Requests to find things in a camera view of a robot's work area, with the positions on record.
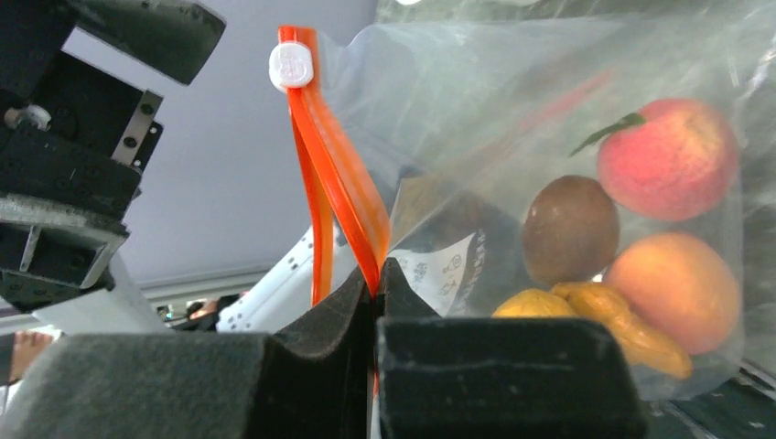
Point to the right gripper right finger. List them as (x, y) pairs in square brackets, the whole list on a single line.
[(497, 377)]

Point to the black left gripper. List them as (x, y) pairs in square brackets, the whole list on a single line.
[(75, 140)]

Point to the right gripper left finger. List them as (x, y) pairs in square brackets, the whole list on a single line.
[(120, 372)]

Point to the dark orange fruit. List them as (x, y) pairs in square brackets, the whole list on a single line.
[(641, 343)]

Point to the orange peach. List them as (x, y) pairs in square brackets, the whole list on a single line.
[(680, 285)]

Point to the clear zip top bag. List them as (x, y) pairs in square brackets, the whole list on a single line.
[(427, 142)]

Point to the red peach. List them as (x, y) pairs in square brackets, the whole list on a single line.
[(672, 160)]

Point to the yellow orange fruit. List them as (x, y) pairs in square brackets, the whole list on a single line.
[(534, 303)]

